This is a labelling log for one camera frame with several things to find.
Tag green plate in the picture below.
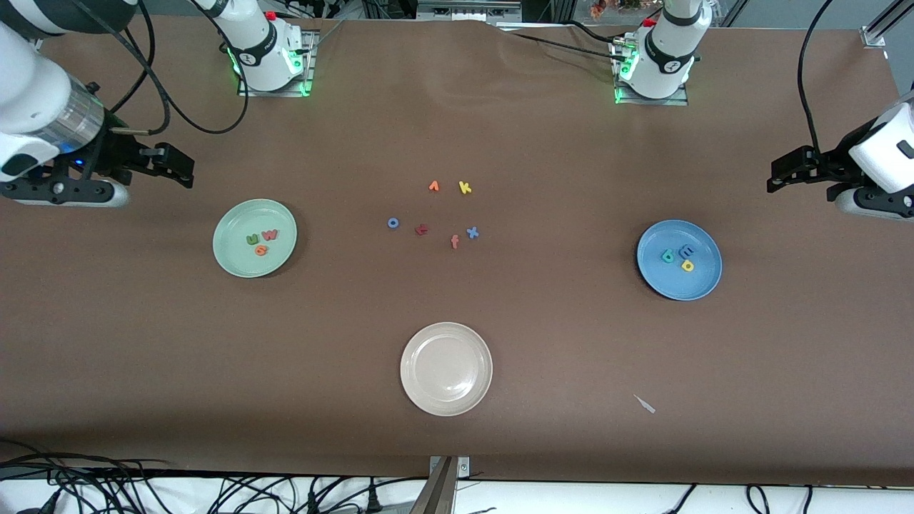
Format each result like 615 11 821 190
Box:
212 198 298 278

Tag blue plate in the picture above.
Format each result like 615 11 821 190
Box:
636 219 723 301

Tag brown table cover sheet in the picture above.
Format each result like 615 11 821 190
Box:
0 11 914 486

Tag orange artificial flowers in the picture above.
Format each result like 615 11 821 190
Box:
589 0 643 19

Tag grey background box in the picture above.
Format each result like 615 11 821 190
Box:
416 0 523 24

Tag beige plate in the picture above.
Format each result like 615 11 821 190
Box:
400 322 493 417

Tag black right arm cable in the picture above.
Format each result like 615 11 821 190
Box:
71 0 251 136

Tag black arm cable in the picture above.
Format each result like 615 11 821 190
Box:
798 0 836 154
71 0 251 136

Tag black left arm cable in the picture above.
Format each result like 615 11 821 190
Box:
798 0 836 154

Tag aluminium frame corner profile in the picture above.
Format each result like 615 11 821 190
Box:
860 0 914 49

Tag black cable on table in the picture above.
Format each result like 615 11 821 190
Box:
500 27 623 64
564 20 635 45

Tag small metal clamp bracket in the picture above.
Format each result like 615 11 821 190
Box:
428 455 471 478

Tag grey metal post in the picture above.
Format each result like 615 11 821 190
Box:
409 457 458 514

